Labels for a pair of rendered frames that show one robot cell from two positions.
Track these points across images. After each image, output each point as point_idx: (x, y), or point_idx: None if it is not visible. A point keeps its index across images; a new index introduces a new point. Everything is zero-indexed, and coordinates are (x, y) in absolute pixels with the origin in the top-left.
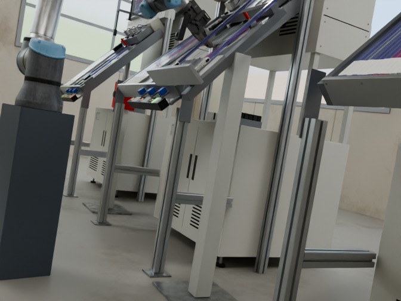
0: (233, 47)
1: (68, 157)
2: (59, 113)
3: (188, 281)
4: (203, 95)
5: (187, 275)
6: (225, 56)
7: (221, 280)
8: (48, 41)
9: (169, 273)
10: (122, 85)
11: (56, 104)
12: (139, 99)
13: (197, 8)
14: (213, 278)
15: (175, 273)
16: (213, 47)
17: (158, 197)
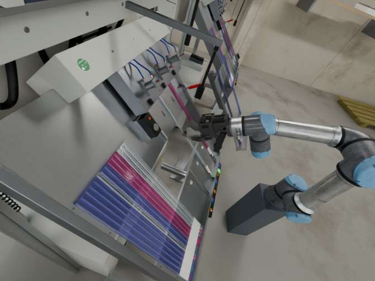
0: (223, 106)
1: (248, 192)
2: (265, 184)
3: (181, 180)
4: (40, 238)
5: (173, 188)
6: (226, 111)
7: (163, 177)
8: (298, 175)
9: (179, 192)
10: (198, 262)
11: (269, 185)
12: (214, 195)
13: (219, 116)
14: (164, 179)
15: (176, 191)
16: (0, 198)
17: (113, 269)
